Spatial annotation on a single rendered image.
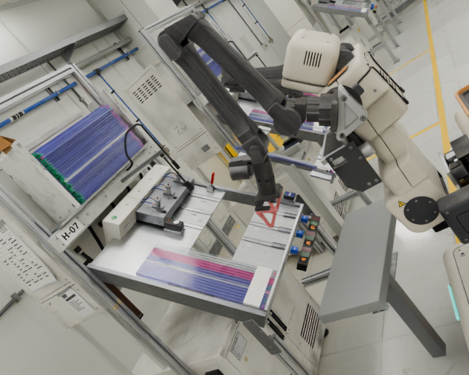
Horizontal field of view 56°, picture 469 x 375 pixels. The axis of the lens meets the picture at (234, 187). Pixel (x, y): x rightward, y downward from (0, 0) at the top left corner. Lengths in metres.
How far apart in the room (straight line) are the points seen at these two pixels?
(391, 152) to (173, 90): 1.79
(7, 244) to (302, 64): 1.34
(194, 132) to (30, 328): 1.67
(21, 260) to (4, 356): 1.26
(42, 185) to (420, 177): 1.34
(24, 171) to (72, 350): 1.79
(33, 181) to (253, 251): 0.90
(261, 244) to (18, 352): 1.89
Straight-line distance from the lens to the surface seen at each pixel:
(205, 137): 2.97
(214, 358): 1.87
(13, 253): 2.01
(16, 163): 1.85
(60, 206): 1.84
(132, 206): 1.95
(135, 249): 1.85
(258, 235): 1.90
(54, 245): 1.75
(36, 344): 3.27
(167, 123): 3.05
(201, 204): 2.06
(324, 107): 1.19
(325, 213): 2.42
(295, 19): 6.25
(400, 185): 1.45
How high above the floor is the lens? 1.48
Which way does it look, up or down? 14 degrees down
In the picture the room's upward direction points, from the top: 40 degrees counter-clockwise
